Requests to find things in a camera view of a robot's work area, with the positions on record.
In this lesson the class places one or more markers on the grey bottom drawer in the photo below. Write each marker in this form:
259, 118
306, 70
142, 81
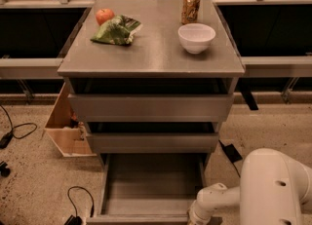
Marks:
149, 189

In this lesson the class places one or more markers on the grey drawer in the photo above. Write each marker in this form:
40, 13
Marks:
149, 189
152, 142
151, 108

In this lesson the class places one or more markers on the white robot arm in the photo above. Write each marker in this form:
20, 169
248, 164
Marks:
274, 189

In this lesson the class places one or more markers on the grey middle drawer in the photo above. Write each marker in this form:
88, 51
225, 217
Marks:
152, 142

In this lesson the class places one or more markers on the grey drawer cabinet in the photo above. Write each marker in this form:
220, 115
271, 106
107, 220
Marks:
154, 64

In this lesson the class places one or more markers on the grey top drawer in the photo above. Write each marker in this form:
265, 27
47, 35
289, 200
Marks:
151, 108

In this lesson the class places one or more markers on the black power adapter right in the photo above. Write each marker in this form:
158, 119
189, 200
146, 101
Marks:
232, 154

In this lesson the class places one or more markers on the wooden box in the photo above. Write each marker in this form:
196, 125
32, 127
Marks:
69, 137

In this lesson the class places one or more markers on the white bowl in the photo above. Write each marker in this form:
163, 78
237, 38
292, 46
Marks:
195, 37

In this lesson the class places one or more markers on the green chip bag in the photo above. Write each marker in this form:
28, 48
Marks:
120, 31

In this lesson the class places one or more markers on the brown drink can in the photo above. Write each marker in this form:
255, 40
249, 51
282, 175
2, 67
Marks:
190, 10

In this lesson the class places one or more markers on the black object left edge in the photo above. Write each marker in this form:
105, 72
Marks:
4, 170

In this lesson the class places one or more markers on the red apple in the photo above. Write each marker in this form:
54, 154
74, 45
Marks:
104, 15

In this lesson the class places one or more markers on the grey metal rail frame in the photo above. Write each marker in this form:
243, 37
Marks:
23, 68

